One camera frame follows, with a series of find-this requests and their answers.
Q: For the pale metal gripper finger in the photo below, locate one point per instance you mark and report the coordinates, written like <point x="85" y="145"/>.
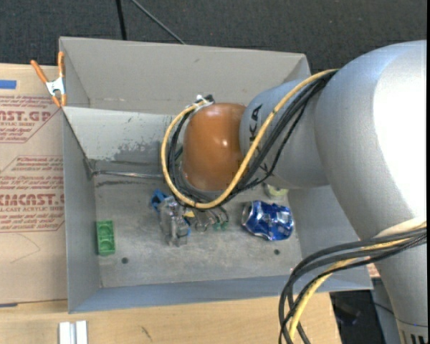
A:
<point x="177" y="233"/>
<point x="170" y="210"/>

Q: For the small blue plastic object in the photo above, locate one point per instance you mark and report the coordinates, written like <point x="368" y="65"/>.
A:
<point x="157" y="198"/>

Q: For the green toy brick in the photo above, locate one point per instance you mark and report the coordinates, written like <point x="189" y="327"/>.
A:
<point x="105" y="238"/>

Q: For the crushed blue drink can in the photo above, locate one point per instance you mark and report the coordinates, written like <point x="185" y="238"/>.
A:
<point x="267" y="220"/>

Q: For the grey metal bin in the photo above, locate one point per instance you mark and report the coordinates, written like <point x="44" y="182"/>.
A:
<point x="136" y="84"/>

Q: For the brown cardboard board, red print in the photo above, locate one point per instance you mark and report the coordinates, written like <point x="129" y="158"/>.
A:
<point x="28" y="228"/>

